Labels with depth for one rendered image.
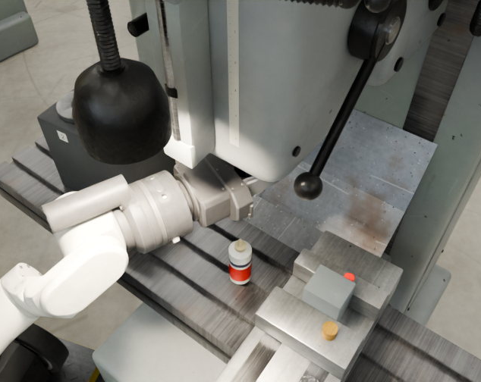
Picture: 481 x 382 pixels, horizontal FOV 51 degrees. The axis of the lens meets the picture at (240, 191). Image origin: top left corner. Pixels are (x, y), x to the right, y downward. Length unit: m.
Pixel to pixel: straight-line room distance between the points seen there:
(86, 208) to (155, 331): 0.44
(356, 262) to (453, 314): 1.24
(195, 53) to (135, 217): 0.23
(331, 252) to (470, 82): 0.36
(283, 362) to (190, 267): 0.27
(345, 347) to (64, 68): 2.71
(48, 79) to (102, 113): 2.79
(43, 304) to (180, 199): 0.19
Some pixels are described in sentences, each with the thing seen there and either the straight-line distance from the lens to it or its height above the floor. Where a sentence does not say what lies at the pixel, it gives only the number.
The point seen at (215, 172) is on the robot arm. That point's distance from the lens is 0.65.
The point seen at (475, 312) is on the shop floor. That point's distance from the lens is 2.14.
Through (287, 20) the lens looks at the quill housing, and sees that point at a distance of 0.41.
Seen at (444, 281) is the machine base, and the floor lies 0.20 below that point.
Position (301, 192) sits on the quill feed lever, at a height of 1.34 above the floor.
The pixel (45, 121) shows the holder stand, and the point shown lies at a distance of 1.00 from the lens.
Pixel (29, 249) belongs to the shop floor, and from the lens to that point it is 2.27.
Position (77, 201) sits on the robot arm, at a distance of 0.59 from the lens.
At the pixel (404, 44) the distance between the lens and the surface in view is 0.64.
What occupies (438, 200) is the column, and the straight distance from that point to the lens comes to 1.07.
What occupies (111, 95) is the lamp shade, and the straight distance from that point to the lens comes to 0.36.
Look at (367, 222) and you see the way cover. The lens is 1.04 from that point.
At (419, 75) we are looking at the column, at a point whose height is 1.21.
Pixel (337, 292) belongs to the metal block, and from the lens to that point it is 0.76.
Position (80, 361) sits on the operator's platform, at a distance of 1.49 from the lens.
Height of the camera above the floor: 1.71
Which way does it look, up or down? 48 degrees down
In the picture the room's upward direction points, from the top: straight up
